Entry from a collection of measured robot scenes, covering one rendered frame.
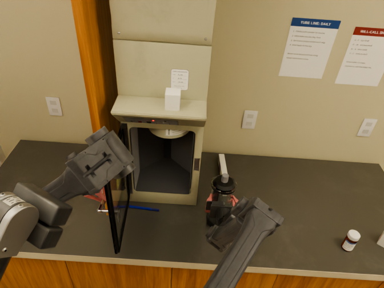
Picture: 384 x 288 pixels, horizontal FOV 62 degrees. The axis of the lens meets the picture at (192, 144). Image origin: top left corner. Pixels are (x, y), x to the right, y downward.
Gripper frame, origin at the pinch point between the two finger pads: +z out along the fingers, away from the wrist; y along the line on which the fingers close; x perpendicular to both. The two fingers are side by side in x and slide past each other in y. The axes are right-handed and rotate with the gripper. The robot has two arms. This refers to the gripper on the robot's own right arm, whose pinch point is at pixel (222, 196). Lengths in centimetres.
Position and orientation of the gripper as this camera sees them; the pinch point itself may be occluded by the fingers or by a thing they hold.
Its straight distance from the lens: 137.0
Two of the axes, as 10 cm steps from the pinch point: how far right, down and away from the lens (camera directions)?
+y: -10.0, -0.7, -0.3
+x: -0.8, 8.2, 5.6
